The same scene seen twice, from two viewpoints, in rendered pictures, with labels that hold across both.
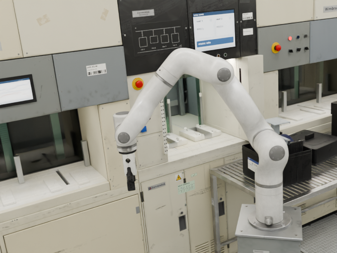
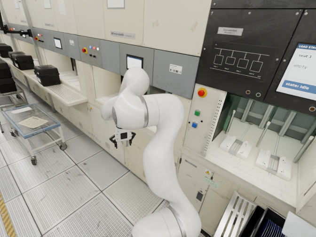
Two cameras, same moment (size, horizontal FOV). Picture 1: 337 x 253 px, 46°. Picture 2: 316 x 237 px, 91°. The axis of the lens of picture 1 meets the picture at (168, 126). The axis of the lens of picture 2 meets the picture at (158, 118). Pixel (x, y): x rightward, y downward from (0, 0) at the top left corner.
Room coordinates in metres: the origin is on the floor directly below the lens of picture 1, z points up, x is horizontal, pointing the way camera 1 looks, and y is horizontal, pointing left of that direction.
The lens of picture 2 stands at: (1.44, -0.63, 1.68)
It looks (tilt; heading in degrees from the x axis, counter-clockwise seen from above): 30 degrees down; 65
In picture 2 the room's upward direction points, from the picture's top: 5 degrees clockwise
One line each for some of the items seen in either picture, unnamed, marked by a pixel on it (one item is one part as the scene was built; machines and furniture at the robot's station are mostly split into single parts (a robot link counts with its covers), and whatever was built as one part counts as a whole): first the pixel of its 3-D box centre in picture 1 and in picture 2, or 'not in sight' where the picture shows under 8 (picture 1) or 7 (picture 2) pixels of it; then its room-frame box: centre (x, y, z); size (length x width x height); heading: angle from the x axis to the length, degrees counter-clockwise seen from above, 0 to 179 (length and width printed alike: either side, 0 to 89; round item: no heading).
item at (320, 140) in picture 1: (309, 143); not in sight; (2.37, -0.88, 0.83); 0.29 x 0.29 x 0.13; 34
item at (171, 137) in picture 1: (165, 140); (236, 146); (2.50, 0.03, 0.89); 0.22 x 0.21 x 0.04; 27
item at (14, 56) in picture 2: not in sight; (23, 61); (0.30, 3.33, 0.93); 0.30 x 0.28 x 0.26; 120
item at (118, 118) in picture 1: (124, 128); not in sight; (1.59, 0.18, 1.26); 0.09 x 0.08 x 0.13; 2
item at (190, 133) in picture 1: (199, 131); (273, 162); (2.62, -0.21, 0.89); 0.22 x 0.21 x 0.04; 27
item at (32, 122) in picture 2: not in sight; (33, 122); (0.67, 1.66, 0.47); 0.31 x 0.23 x 0.02; 139
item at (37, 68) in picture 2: not in sight; (47, 75); (0.84, 2.27, 0.93); 0.30 x 0.28 x 0.26; 114
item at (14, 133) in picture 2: not in sight; (35, 129); (0.61, 1.83, 0.24); 0.97 x 0.52 x 0.48; 120
